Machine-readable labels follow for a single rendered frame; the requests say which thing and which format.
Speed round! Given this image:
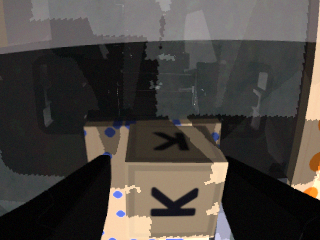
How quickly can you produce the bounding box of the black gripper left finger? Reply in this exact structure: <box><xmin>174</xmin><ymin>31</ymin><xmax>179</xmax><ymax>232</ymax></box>
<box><xmin>0</xmin><ymin>155</ymin><xmax>112</xmax><ymax>240</ymax></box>

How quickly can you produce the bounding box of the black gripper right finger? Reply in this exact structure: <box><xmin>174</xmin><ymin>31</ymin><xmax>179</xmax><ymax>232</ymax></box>
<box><xmin>221</xmin><ymin>156</ymin><xmax>320</xmax><ymax>240</ymax></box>

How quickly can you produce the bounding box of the peach strip with orange dots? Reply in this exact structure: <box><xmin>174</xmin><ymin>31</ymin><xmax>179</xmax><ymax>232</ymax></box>
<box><xmin>287</xmin><ymin>41</ymin><xmax>320</xmax><ymax>200</ymax></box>

